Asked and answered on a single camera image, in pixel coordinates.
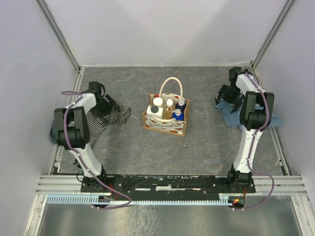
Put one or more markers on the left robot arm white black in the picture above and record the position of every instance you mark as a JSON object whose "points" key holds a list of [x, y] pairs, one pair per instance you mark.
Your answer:
{"points": [[77, 127]]}

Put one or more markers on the blue pump bottle front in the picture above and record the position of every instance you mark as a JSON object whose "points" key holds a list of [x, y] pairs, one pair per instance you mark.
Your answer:
{"points": [[177, 114]]}

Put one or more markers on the clear amber liquid bottle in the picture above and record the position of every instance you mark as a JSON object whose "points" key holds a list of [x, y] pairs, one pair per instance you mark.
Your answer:
{"points": [[169, 107]]}

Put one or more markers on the left aluminium corner post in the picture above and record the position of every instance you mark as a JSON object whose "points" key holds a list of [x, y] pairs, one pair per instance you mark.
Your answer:
{"points": [[43, 6]]}

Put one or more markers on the aluminium corner post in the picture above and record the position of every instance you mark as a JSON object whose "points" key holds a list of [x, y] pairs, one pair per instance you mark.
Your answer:
{"points": [[43, 6], [273, 32]]}

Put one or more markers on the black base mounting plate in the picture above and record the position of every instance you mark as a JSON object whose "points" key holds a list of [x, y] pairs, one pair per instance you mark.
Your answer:
{"points": [[162, 188]]}

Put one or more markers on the dark blue cloth left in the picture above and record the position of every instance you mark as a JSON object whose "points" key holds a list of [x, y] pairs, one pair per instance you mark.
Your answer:
{"points": [[52, 134]]}

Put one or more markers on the striped black white cloth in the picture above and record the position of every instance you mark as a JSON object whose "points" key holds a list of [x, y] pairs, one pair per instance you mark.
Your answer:
{"points": [[97, 125]]}

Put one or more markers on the white bottle dark grey cap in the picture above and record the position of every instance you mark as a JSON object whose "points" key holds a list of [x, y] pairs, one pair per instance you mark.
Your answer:
{"points": [[155, 111]]}

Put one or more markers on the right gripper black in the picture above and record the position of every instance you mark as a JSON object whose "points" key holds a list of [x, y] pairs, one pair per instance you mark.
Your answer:
{"points": [[228, 96]]}

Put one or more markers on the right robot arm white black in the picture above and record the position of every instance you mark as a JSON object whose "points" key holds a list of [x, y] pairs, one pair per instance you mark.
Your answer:
{"points": [[241, 170]]}

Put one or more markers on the right aluminium corner post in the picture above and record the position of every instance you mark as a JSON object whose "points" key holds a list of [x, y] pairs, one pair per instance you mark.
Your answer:
{"points": [[273, 32]]}

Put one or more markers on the pale green bottle cream cap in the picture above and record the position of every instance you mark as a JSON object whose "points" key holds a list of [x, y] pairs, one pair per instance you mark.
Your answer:
{"points": [[158, 101]]}

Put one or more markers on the aluminium frame rail front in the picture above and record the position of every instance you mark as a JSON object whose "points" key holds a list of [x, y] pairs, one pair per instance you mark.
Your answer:
{"points": [[283, 185]]}

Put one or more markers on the blue cloth right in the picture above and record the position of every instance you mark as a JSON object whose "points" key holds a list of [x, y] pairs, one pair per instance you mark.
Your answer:
{"points": [[249, 115]]}

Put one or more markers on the orange pump bottle blue top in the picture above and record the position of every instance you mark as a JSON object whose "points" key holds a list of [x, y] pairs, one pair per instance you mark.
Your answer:
{"points": [[181, 105]]}

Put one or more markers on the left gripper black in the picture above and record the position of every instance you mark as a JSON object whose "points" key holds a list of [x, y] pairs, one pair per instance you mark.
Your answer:
{"points": [[106, 108]]}

